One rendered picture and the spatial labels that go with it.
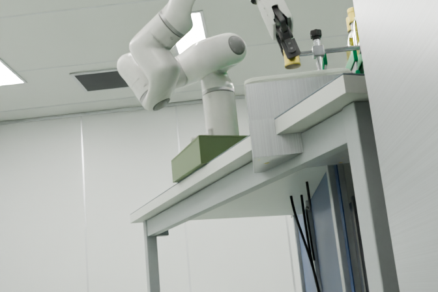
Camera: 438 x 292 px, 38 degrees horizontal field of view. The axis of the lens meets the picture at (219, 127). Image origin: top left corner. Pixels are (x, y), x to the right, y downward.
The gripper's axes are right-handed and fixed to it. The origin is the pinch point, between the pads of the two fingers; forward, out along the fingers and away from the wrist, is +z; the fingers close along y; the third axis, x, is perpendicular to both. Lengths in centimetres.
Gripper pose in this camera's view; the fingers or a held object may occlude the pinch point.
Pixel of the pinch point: (291, 52)
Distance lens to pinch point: 141.8
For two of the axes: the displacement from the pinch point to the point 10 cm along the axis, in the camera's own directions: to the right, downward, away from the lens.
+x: -9.3, 3.6, -0.1
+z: 3.5, 9.0, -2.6
